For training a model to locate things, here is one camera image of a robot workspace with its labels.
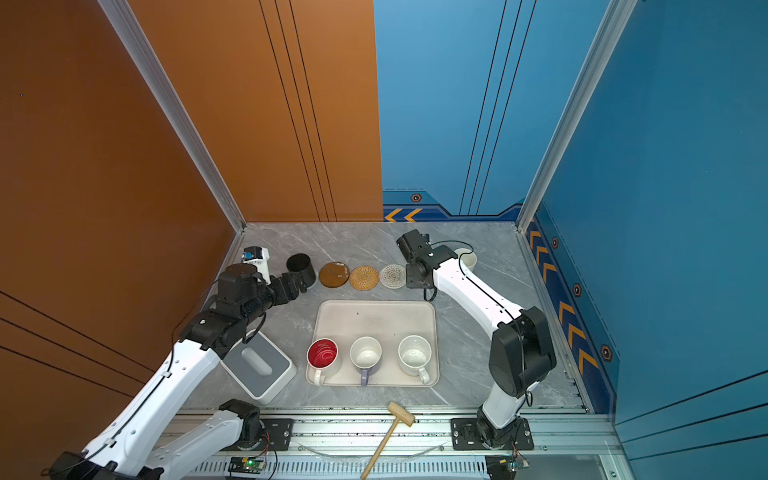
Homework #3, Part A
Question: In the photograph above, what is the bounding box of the aluminium corner post right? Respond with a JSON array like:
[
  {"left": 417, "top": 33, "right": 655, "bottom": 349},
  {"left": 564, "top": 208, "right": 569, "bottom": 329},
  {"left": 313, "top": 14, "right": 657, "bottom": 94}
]
[{"left": 516, "top": 0, "right": 637, "bottom": 233}]

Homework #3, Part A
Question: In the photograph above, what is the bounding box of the red inside white mug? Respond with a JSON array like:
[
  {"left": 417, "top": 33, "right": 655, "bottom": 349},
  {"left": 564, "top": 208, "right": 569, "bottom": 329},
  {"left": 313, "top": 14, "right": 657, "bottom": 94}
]
[{"left": 307, "top": 338, "right": 342, "bottom": 386}]

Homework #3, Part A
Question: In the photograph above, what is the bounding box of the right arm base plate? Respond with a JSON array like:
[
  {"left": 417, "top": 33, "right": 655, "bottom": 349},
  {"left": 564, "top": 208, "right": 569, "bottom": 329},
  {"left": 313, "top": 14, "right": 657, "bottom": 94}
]
[{"left": 450, "top": 417, "right": 535, "bottom": 451}]

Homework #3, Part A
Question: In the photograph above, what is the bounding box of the wooden mallet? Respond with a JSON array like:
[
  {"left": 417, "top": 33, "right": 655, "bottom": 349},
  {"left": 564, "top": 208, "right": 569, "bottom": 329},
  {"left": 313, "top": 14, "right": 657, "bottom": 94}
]
[{"left": 360, "top": 401, "right": 415, "bottom": 480}]

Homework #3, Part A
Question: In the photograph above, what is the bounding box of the left green circuit board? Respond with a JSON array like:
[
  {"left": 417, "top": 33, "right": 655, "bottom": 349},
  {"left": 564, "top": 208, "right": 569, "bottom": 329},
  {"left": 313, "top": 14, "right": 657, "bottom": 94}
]
[{"left": 227, "top": 456, "right": 268, "bottom": 476}]

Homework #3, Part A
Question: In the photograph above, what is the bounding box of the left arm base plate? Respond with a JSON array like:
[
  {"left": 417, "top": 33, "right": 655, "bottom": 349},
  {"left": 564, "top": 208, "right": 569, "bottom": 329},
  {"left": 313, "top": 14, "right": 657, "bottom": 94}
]
[{"left": 226, "top": 418, "right": 294, "bottom": 453}]

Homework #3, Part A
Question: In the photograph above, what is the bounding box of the white mug purple handle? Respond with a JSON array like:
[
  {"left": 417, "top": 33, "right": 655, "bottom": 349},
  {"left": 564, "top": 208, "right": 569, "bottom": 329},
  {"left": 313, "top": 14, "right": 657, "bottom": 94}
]
[{"left": 349, "top": 336, "right": 383, "bottom": 386}]

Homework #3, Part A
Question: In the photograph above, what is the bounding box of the glossy brown round coaster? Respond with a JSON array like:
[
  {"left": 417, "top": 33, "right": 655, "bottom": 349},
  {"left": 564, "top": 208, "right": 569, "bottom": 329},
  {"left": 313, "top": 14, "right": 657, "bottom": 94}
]
[{"left": 318, "top": 262, "right": 350, "bottom": 288}]

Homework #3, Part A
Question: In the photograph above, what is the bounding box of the beige serving tray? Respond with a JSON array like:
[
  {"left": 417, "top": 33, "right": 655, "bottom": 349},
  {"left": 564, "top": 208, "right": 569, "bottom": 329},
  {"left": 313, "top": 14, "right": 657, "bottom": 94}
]
[{"left": 305, "top": 300, "right": 440, "bottom": 388}]

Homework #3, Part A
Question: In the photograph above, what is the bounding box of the large white mug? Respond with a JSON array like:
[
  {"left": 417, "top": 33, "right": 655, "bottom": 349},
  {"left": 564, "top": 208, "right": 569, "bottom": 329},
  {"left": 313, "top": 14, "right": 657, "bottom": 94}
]
[{"left": 397, "top": 335, "right": 432, "bottom": 385}]

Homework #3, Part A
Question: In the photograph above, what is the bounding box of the aluminium corner post left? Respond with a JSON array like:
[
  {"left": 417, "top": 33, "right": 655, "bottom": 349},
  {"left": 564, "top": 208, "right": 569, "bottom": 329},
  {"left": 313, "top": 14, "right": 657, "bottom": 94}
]
[{"left": 98, "top": 0, "right": 246, "bottom": 233}]

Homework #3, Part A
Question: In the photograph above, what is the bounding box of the white woven round coaster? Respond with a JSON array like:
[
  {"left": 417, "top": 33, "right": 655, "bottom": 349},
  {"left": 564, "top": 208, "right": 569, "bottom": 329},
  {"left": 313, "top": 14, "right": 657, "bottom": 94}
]
[{"left": 379, "top": 264, "right": 406, "bottom": 290}]

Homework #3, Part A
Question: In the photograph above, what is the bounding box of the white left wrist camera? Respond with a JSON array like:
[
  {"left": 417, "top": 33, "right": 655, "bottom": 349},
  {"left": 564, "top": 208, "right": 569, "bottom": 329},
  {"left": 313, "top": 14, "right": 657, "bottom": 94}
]
[{"left": 242, "top": 246, "right": 271, "bottom": 284}]

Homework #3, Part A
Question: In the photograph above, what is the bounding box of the tan woven rattan coaster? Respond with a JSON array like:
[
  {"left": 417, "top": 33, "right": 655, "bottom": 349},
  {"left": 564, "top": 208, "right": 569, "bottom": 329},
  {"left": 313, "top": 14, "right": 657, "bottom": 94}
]
[{"left": 349, "top": 265, "right": 379, "bottom": 291}]

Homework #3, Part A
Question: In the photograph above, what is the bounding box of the right green circuit board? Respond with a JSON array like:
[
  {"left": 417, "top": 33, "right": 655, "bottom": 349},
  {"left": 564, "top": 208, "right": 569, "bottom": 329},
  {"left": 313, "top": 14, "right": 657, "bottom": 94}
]
[{"left": 485, "top": 456, "right": 526, "bottom": 480}]

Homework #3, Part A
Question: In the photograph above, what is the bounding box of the green circuit board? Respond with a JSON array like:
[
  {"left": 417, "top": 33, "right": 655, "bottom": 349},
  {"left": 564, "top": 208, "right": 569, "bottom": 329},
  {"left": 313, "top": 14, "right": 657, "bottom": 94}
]
[
  {"left": 227, "top": 456, "right": 268, "bottom": 476},
  {"left": 485, "top": 456, "right": 526, "bottom": 480}
]

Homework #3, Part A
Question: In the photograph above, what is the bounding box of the aluminium corner post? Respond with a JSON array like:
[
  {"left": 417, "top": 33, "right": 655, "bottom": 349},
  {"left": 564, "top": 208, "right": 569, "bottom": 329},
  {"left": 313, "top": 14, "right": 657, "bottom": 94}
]
[
  {"left": 98, "top": 0, "right": 246, "bottom": 233},
  {"left": 516, "top": 0, "right": 637, "bottom": 233}
]

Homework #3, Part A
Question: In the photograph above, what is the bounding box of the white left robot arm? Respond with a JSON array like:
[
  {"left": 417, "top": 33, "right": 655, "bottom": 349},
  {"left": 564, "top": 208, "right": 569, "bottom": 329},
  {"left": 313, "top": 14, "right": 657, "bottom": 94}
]
[{"left": 44, "top": 260, "right": 315, "bottom": 479}]

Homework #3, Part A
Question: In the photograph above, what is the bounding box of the black mug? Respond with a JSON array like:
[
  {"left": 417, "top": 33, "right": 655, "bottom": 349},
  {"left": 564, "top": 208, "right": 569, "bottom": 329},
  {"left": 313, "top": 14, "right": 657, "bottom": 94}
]
[{"left": 286, "top": 253, "right": 317, "bottom": 288}]

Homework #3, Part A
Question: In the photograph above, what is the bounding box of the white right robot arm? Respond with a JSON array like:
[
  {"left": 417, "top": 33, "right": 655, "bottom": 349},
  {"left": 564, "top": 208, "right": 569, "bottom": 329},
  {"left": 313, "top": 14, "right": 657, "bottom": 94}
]
[{"left": 396, "top": 230, "right": 557, "bottom": 451}]

